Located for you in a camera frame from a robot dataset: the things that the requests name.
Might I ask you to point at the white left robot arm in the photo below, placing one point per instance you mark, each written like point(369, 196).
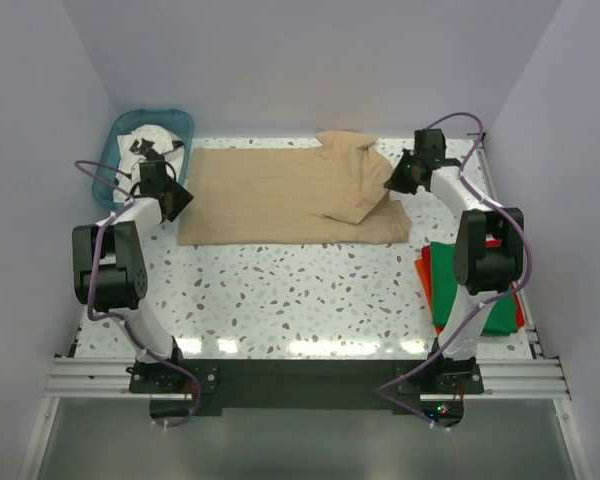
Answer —
point(109, 271)

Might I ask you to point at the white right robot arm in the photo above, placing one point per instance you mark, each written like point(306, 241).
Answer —
point(488, 253)

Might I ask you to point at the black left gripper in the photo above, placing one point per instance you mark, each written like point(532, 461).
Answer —
point(182, 199)

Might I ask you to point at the teal plastic basket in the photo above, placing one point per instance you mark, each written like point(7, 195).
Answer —
point(177, 121)

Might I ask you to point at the white t shirt black print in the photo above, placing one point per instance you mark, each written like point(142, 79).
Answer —
point(148, 142)

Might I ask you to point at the beige t shirt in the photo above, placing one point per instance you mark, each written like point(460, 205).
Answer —
point(332, 193)

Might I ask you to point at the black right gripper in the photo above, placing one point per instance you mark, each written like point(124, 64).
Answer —
point(396, 182)

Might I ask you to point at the green folded t shirt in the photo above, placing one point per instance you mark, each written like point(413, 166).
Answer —
point(445, 290)

